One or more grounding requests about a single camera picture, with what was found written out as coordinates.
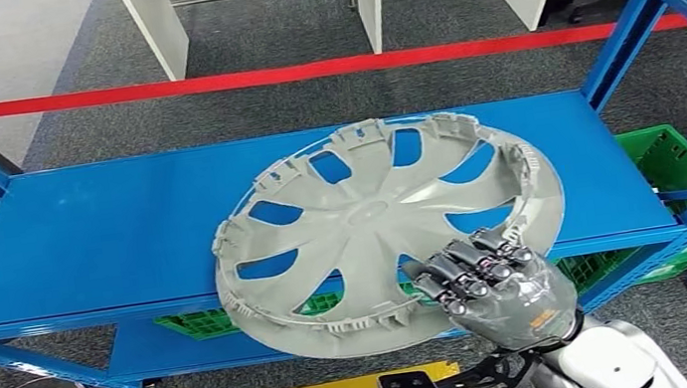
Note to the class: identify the grey plastic wheel hubcap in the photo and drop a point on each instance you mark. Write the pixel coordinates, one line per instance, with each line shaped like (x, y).
(360, 217)

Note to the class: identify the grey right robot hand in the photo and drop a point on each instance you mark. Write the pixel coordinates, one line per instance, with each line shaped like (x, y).
(518, 309)

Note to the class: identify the red barrier belt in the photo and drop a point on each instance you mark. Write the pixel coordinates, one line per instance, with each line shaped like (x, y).
(301, 70)

